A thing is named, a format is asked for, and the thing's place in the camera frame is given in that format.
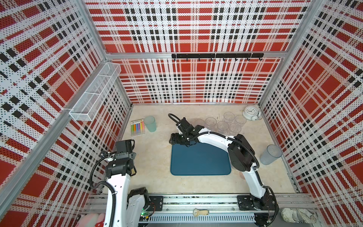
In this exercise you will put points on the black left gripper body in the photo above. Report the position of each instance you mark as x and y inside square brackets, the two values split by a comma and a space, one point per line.
[133, 155]

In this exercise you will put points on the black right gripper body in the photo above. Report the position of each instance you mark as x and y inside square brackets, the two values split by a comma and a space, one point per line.
[180, 139]

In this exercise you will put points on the teal plastic tray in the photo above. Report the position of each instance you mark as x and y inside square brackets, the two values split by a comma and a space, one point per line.
[199, 160]

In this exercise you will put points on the mint green frosted cup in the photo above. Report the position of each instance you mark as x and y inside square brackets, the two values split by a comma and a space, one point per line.
[150, 123]

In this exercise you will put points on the blue grey frosted cup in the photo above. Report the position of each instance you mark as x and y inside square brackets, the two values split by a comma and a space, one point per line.
[271, 154]

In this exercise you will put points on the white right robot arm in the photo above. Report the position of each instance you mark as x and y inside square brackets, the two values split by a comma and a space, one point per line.
[241, 155]

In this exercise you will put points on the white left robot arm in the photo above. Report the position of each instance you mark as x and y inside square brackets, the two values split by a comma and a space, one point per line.
[123, 209]

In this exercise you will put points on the white alarm clock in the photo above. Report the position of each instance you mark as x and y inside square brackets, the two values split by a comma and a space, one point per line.
[251, 113]

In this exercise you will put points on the beige small figure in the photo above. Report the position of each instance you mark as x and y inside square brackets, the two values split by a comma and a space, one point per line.
[197, 212]

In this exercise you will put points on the pink plush toy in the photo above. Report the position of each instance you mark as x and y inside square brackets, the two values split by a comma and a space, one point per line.
[91, 220]

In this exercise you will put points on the crumpled white cloth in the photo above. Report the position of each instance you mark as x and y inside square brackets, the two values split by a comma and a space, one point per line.
[304, 216]

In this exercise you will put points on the white wire mesh basket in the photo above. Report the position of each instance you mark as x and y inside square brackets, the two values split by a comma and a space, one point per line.
[89, 104]

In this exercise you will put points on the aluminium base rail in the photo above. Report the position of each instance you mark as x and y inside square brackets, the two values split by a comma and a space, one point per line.
[223, 208]

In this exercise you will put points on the black hook rail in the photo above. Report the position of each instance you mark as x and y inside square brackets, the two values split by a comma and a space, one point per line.
[218, 55]

